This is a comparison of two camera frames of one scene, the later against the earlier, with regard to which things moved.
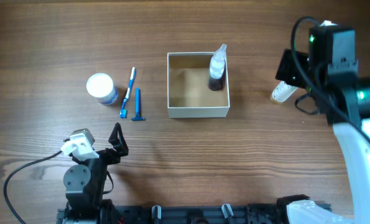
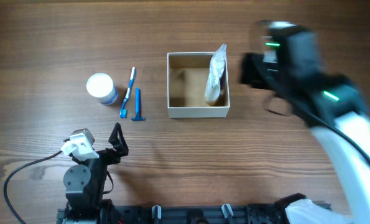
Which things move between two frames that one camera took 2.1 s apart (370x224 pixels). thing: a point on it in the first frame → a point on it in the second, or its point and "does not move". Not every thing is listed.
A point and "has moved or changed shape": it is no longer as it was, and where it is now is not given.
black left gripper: x=119 y=145 does not move
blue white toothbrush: x=124 y=112 does not move
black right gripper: x=287 y=65 → x=249 y=67
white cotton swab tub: x=101 y=86 does not move
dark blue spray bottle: x=217 y=69 does not move
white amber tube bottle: x=282 y=92 has moved or changed shape
